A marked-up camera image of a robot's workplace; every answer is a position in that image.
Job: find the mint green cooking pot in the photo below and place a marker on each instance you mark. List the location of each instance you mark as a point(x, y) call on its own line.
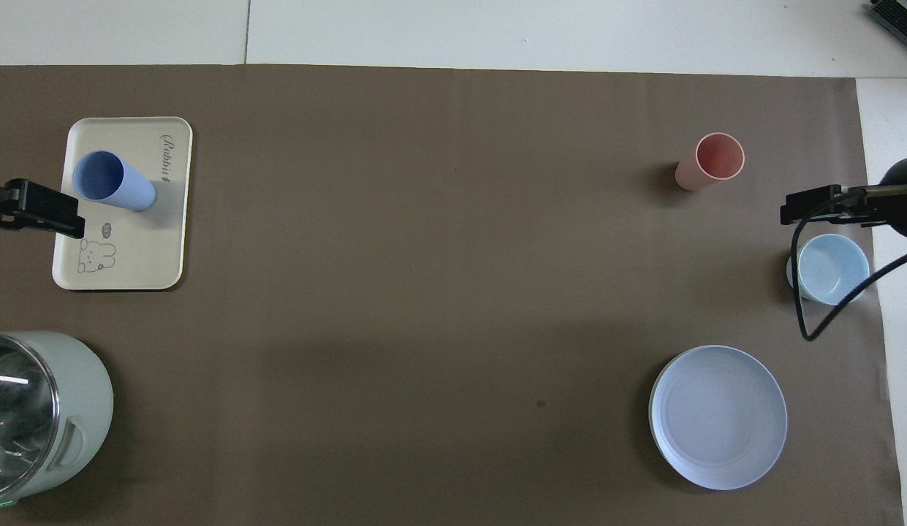
point(84, 394)

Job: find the glass pot lid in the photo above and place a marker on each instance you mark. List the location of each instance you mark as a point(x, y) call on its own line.
point(14, 416)

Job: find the blue ribbed cup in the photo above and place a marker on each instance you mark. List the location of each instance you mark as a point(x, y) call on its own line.
point(102, 177)

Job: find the brown table mat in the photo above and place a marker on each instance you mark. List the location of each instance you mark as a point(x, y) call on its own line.
point(424, 292)

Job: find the light blue bowl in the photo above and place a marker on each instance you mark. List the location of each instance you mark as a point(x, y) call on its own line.
point(829, 267)

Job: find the pale blue plate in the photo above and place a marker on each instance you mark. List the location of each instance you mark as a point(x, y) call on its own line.
point(716, 416)

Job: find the pink cup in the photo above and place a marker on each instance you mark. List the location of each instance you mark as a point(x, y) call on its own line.
point(718, 157)

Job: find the grey ribbed device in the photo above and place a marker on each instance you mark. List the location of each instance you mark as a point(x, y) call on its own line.
point(899, 16)

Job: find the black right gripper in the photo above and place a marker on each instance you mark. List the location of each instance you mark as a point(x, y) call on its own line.
point(873, 212)

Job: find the cream rabbit print tray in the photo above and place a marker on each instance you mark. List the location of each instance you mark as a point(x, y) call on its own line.
point(131, 248)

